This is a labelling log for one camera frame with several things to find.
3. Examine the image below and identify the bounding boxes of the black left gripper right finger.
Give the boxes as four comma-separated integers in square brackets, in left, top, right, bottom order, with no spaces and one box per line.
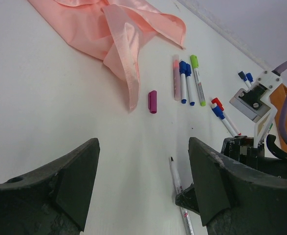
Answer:
[175,137,287,235]

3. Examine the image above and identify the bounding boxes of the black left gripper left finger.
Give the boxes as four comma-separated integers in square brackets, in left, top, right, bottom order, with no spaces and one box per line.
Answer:
[0,138,100,235]

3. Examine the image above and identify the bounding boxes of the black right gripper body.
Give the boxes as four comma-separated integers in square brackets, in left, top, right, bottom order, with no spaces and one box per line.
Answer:
[221,134,287,179]

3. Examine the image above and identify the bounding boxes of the magenta capped whiteboard marker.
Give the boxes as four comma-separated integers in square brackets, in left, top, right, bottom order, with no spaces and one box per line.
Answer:
[169,156,195,235]

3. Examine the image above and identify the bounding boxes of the blue capped marker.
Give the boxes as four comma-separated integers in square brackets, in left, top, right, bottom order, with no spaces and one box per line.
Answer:
[211,103,241,137]
[179,60,187,104]
[185,63,195,106]

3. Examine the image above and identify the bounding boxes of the magenta pen cap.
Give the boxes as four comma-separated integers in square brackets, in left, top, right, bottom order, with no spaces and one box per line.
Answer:
[148,90,157,114]

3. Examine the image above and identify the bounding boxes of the pink translucent highlighter pen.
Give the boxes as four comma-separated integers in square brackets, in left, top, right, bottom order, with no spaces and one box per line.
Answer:
[172,54,180,101]

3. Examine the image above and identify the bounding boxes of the blue capped marker beside red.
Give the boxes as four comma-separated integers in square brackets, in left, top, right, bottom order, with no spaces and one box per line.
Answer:
[211,103,241,137]

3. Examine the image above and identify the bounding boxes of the far blue marker right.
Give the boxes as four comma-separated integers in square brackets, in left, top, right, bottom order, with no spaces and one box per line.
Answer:
[246,73,254,84]

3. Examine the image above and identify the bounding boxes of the far blue marker left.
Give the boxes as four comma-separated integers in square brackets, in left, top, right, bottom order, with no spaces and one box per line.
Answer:
[238,71,251,88]

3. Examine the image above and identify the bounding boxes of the lime green capped marker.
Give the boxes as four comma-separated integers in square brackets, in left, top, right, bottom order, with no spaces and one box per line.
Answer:
[190,55,206,107]

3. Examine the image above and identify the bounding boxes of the pink satin cloth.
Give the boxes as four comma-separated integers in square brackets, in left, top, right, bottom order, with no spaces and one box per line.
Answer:
[30,0,186,111]

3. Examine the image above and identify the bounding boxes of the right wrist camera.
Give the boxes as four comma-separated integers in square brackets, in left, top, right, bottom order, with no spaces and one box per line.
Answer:
[229,70,282,148]

